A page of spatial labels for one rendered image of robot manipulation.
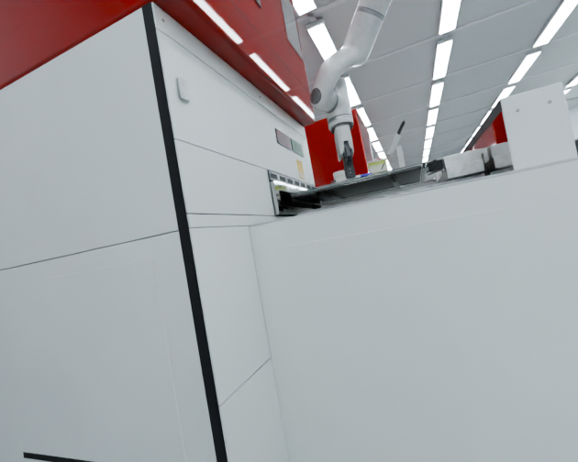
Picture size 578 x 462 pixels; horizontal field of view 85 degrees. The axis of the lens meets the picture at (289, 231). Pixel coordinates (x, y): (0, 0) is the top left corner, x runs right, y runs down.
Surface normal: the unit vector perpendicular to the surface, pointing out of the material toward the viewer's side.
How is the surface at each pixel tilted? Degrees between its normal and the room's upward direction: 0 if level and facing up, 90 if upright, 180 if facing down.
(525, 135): 90
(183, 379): 90
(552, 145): 90
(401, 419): 90
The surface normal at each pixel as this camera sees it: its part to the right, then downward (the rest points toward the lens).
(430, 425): -0.37, 0.04
